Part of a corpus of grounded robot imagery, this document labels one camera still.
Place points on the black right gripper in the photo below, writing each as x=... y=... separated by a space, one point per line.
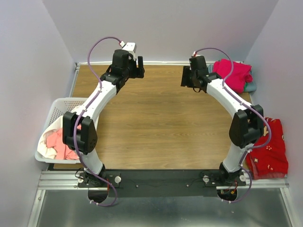
x=185 y=81

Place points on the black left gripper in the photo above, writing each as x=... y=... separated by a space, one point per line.
x=138 y=72

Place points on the magenta t shirt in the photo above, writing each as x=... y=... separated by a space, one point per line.
x=240 y=76

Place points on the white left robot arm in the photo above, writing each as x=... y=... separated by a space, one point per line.
x=79 y=126

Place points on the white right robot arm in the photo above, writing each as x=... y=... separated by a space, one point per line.
x=247 y=119

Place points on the green folded t shirt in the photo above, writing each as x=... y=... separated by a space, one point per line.
x=248 y=87

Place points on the grey blue folded t shirt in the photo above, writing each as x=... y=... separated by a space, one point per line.
x=241 y=79

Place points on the white laundry basket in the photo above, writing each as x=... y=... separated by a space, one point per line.
x=59 y=107

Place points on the peach pink garment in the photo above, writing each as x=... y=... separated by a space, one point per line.
x=62 y=151

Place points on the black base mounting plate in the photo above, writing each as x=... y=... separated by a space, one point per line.
x=163 y=183

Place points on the red patterned folded t shirt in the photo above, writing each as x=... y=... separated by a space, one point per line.
x=269 y=161

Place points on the white cream garment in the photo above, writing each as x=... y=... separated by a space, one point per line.
x=41 y=147

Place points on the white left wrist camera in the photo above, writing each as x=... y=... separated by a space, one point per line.
x=130 y=47

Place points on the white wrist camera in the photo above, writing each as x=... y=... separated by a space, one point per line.
x=130 y=47
x=194 y=54

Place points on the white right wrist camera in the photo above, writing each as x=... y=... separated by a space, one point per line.
x=194 y=54

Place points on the aluminium frame rail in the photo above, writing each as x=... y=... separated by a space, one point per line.
x=176 y=202

